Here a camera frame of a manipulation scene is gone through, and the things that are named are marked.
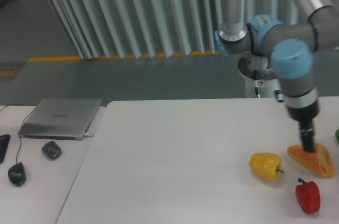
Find dark earbuds case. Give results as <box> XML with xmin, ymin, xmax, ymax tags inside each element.
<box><xmin>41</xmin><ymin>141</ymin><xmax>62</xmax><ymax>160</ymax></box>

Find green pepper at edge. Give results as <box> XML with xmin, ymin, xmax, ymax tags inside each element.
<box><xmin>335</xmin><ymin>128</ymin><xmax>339</xmax><ymax>143</ymax></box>

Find yellow bell pepper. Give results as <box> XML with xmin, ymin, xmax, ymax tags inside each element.
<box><xmin>249</xmin><ymin>153</ymin><xmax>284</xmax><ymax>181</ymax></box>

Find triangular orange pastry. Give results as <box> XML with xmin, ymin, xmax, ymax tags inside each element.
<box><xmin>287</xmin><ymin>144</ymin><xmax>335</xmax><ymax>178</ymax></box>

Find yellow floor sign sticker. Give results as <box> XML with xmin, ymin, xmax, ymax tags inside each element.
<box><xmin>0</xmin><ymin>61</ymin><xmax>26</xmax><ymax>81</ymax></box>

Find silver closed laptop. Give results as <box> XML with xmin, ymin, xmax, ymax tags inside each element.
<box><xmin>18</xmin><ymin>98</ymin><xmax>102</xmax><ymax>140</ymax></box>

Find red bell pepper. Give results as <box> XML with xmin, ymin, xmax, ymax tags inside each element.
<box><xmin>295</xmin><ymin>178</ymin><xmax>321</xmax><ymax>214</ymax></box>

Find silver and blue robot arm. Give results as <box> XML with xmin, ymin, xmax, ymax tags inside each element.
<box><xmin>215</xmin><ymin>0</ymin><xmax>338</xmax><ymax>153</ymax></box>

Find black computer mouse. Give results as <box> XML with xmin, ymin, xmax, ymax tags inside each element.
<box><xmin>8</xmin><ymin>162</ymin><xmax>26</xmax><ymax>187</ymax></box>

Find black mouse cable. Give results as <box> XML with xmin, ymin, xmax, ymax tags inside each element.
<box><xmin>0</xmin><ymin>104</ymin><xmax>37</xmax><ymax>164</ymax></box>

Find white folding partition screen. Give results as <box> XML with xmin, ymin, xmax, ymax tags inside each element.
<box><xmin>49</xmin><ymin>0</ymin><xmax>338</xmax><ymax>58</ymax></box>

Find black keyboard corner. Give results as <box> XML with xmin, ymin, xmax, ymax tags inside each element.
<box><xmin>0</xmin><ymin>134</ymin><xmax>11</xmax><ymax>164</ymax></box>

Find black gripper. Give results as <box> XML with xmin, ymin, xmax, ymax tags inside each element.
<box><xmin>287</xmin><ymin>101</ymin><xmax>319</xmax><ymax>153</ymax></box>

